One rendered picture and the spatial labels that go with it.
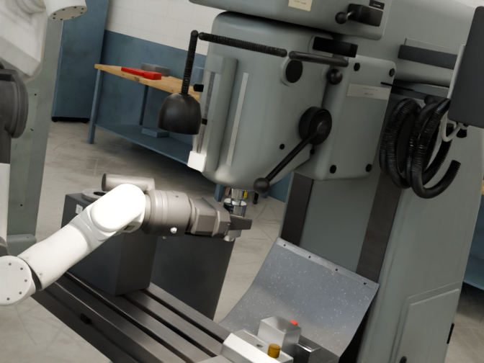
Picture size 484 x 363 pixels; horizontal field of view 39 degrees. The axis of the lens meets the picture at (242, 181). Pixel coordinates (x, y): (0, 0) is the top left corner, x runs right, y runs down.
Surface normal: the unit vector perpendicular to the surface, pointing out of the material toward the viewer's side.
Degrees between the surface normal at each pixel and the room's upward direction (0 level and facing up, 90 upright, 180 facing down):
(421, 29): 90
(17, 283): 74
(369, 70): 90
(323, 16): 90
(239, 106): 90
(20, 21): 58
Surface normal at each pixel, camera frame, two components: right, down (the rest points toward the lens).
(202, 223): 0.39, 0.29
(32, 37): 0.85, -0.27
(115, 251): -0.59, 0.07
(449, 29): 0.71, 0.29
